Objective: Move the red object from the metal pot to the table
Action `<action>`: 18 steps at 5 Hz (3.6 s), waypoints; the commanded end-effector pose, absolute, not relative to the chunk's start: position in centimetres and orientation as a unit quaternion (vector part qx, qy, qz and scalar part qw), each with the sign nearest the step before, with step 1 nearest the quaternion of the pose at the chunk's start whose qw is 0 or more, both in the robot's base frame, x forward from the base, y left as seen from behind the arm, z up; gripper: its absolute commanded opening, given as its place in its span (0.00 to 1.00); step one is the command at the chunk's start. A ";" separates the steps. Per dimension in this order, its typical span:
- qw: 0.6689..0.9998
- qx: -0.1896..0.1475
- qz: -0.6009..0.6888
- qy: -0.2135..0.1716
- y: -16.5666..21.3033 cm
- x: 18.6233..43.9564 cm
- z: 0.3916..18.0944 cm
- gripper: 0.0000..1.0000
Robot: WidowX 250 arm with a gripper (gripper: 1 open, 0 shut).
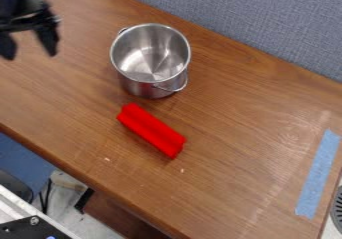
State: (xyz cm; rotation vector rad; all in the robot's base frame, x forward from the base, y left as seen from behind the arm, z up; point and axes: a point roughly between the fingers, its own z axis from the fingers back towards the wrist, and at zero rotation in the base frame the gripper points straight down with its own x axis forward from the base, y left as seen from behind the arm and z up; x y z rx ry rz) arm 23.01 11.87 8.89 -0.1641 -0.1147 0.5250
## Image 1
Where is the blue tape strip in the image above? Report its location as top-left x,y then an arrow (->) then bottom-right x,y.
296,129 -> 342,219

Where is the silver metal pot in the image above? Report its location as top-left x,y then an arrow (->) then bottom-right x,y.
110,23 -> 191,99

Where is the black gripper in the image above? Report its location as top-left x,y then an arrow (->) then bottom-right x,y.
0,0 -> 60,60

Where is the red rectangular block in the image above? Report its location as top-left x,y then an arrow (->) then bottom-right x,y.
117,103 -> 186,159

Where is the black chair base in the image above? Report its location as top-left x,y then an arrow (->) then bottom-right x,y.
0,170 -> 34,203

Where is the grey round vent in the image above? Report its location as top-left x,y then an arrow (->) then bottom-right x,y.
330,186 -> 342,234

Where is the black device with cable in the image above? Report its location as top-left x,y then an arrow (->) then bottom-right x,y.
0,216 -> 72,239

